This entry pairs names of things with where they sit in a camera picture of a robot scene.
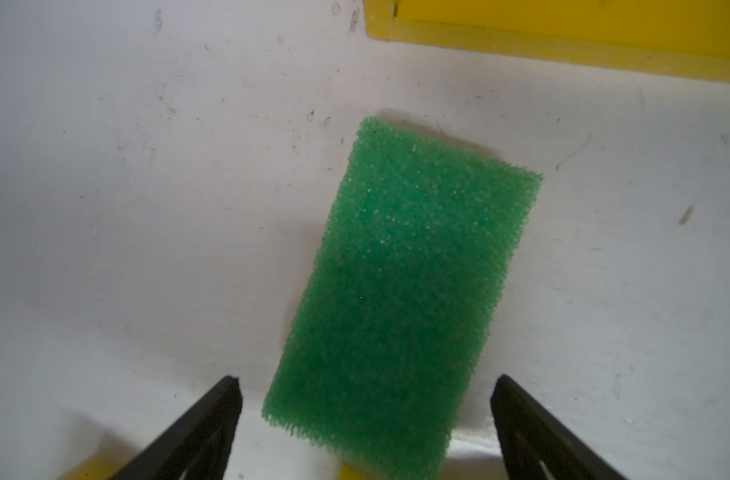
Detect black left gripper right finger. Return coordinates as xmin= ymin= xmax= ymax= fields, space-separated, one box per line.
xmin=490 ymin=375 xmax=624 ymax=480

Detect yellow shelf unit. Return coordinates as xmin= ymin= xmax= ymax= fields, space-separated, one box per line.
xmin=363 ymin=0 xmax=730 ymax=83

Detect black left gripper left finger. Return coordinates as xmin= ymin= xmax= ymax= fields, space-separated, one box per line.
xmin=113 ymin=376 xmax=243 ymax=480

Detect green sponge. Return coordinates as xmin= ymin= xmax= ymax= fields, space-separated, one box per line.
xmin=262 ymin=117 xmax=543 ymax=479

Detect yellow sponge left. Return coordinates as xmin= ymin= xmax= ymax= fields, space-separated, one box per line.
xmin=58 ymin=453 xmax=122 ymax=480

